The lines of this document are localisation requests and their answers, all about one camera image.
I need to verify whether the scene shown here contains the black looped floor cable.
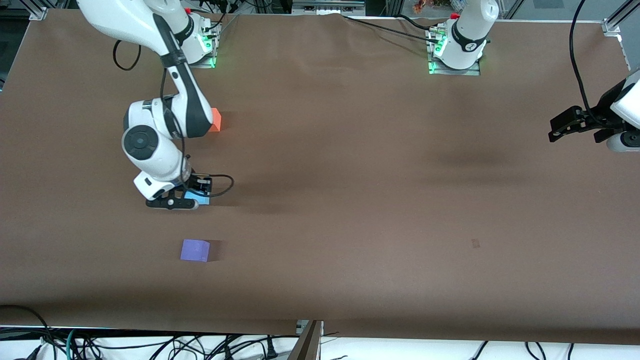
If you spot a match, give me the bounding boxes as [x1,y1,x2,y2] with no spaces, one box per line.
[0,304,54,360]

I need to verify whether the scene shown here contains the brown table cover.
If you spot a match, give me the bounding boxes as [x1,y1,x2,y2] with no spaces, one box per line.
[0,9,640,346]

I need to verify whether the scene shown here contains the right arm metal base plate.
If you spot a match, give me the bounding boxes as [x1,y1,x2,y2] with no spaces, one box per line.
[186,20,221,69]

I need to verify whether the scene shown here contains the aluminium frame post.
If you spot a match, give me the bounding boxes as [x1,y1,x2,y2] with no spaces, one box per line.
[286,320,325,360]

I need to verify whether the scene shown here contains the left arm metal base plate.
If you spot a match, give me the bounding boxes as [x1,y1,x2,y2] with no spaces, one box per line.
[426,25,482,77]

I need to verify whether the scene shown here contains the thin grey cable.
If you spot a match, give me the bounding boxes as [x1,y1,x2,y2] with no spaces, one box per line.
[212,14,241,39]

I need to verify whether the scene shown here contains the aluminium side rail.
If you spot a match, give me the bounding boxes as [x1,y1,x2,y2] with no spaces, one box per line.
[619,35,640,77]

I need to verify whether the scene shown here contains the grey equipment box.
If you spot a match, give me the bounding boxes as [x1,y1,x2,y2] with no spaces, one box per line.
[292,0,366,16]

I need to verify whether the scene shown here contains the aluminium corner profile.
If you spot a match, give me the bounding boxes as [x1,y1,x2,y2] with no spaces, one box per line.
[602,0,640,37]
[20,0,51,21]

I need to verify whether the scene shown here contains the black power plug cable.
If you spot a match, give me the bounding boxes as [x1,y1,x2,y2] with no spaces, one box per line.
[220,335,281,360]

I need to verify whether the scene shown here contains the purple foam block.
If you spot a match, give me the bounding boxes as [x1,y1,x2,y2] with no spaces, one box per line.
[180,238,211,263]

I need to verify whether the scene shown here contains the long black base cable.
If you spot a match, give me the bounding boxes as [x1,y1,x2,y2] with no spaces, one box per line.
[342,14,434,39]

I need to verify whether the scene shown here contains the short black base cable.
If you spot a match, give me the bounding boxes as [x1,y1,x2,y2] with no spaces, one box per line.
[399,14,443,30]

